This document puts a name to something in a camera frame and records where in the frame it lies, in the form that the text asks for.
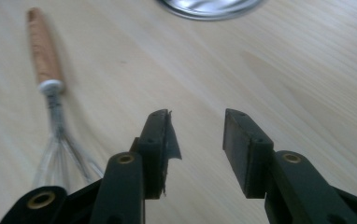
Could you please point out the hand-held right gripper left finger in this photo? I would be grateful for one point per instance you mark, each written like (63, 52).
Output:
(153, 146)

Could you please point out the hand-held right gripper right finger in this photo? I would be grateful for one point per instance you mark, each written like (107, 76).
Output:
(248, 155)

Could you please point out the round metal bowl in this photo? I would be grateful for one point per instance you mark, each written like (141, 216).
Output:
(209, 7)

